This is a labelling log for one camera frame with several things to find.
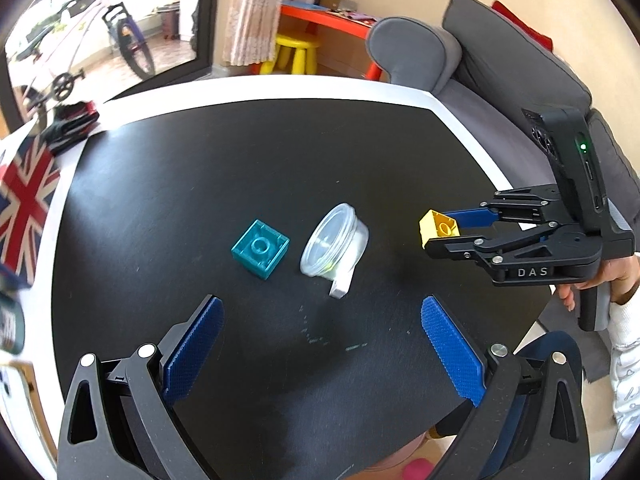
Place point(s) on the red children's table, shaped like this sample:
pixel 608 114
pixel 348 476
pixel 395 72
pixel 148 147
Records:
pixel 320 12

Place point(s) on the teal drinking bottle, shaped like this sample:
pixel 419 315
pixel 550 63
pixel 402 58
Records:
pixel 10 325

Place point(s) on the person's right forearm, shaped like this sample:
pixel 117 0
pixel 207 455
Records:
pixel 625 360

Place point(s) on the yellow toy brick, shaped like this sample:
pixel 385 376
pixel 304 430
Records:
pixel 440 225

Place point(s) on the yellow plastic stool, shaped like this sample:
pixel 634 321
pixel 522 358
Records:
pixel 297 45

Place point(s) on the person's right hand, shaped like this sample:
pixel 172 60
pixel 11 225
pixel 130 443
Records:
pixel 625 280

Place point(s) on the teal toy brick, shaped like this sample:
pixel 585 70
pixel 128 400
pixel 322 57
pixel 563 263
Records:
pixel 260 247

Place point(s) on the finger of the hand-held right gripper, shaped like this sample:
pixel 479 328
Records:
pixel 475 217
pixel 455 248

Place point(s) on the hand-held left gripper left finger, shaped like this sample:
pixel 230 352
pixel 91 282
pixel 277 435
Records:
pixel 192 345

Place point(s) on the small white plastic piece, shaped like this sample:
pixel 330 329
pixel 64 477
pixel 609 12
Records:
pixel 341 287

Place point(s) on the grey sofa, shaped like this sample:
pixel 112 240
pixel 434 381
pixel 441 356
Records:
pixel 415 45

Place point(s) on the bicycle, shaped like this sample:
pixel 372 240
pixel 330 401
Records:
pixel 135 55

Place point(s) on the black and red object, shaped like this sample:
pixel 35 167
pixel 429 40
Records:
pixel 70 122

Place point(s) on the pink patterned curtain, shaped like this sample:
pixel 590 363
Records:
pixel 250 10

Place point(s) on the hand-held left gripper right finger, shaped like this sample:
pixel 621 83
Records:
pixel 452 350

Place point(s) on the clear plastic container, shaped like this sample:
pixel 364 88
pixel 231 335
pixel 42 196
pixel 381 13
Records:
pixel 330 240

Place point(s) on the red cloth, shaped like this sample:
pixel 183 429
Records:
pixel 530 30

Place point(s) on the black table mat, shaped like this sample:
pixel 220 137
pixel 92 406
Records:
pixel 175 185

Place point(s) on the Union Jack flag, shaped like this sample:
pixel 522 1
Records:
pixel 25 195

